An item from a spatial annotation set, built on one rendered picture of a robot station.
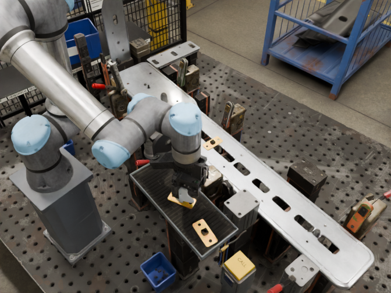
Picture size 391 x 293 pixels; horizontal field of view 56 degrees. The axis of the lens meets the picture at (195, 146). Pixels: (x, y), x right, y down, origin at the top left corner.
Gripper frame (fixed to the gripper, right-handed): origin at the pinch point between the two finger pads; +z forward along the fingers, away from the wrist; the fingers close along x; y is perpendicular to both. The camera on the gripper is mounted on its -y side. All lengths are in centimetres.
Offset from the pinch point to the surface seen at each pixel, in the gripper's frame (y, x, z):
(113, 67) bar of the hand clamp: -54, 43, -2
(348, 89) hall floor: 42, 240, 118
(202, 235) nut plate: 11.0, -8.2, 1.8
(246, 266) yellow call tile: 25.5, -11.4, 2.1
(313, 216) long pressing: 39.0, 23.2, 18.0
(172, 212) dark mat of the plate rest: -0.4, -5.2, 2.1
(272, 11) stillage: -39, 242, 62
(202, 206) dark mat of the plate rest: 6.7, 0.5, 2.1
